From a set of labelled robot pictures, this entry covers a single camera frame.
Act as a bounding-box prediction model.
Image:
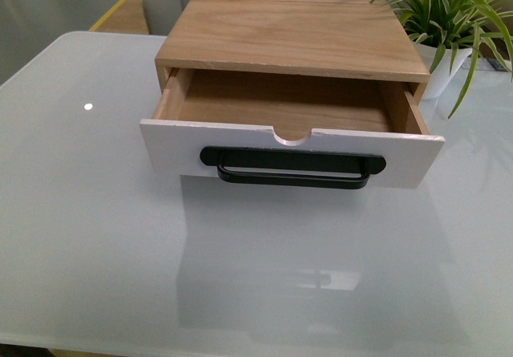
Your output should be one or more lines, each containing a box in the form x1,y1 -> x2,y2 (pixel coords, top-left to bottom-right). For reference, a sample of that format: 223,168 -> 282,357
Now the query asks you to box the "white front wooden drawer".
140,68 -> 445,189

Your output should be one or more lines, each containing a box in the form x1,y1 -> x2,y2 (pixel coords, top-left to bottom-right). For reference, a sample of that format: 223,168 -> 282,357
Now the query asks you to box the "wooden drawer cabinet case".
155,0 -> 430,101

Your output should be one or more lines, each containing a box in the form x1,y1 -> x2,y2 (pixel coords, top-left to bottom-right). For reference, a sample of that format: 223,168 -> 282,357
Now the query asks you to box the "white plant pot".
414,44 -> 472,100

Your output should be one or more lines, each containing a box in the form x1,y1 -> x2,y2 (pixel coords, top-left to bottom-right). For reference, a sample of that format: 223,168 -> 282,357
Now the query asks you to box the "green potted plant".
372,0 -> 512,109

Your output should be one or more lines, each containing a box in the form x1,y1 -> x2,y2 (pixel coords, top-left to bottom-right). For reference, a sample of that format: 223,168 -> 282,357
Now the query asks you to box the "black metal drawer handle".
200,146 -> 386,189

